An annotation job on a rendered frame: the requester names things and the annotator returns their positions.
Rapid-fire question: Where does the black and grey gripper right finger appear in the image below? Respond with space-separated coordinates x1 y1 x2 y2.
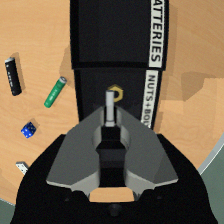
113 105 218 224

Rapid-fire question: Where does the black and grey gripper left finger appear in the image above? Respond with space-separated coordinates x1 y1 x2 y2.
10 105 107 224

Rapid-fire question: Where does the white domino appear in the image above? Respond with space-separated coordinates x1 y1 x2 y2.
15 162 29 175

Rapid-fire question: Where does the brass hex nut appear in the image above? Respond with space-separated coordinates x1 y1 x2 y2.
108 84 123 102

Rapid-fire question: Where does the blue die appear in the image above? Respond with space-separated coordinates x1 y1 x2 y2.
21 122 37 138

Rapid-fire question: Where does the black battery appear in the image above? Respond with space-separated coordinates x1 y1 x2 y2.
5 57 22 96

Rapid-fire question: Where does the green battery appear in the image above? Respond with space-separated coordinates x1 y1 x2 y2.
44 76 67 108

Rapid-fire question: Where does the black rack of three labelled bins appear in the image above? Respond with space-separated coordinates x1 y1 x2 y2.
70 0 169 188

